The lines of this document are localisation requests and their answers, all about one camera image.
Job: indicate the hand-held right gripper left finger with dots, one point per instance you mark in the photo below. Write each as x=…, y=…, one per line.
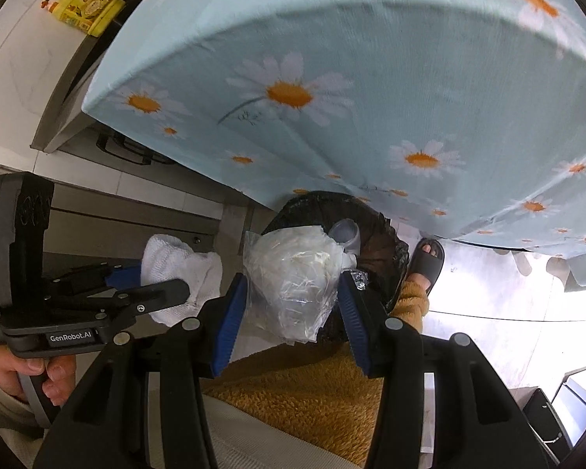
x=229, y=325

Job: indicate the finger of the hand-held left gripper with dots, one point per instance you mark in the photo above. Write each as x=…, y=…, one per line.
x=122, y=277
x=161, y=294

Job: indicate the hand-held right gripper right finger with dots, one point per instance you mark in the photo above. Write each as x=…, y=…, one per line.
x=356, y=325

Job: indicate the white mesh cloth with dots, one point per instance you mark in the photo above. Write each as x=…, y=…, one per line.
x=180, y=264

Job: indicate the trash bin with black bag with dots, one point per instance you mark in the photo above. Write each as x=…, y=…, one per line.
x=376, y=259

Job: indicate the clear plastic bag white contents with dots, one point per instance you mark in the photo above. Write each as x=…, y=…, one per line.
x=293, y=278

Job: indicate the clear plastic cup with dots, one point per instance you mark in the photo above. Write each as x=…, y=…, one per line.
x=344, y=234

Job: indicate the person's left hand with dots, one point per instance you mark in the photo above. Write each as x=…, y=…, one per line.
x=10, y=371

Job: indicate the grey kitchen cabinet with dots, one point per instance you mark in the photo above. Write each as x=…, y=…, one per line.
x=78, y=224

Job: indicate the black slipper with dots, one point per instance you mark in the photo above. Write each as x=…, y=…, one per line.
x=427, y=264

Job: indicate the person's brown fleece leg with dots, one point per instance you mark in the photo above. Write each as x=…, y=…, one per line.
x=293, y=400

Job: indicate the black box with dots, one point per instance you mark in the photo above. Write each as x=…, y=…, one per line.
x=542, y=415

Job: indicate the blue daisy print tablecloth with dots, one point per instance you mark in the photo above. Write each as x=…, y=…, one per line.
x=371, y=83

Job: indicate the yellow dish soap bottle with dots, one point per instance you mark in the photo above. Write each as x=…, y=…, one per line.
x=88, y=10

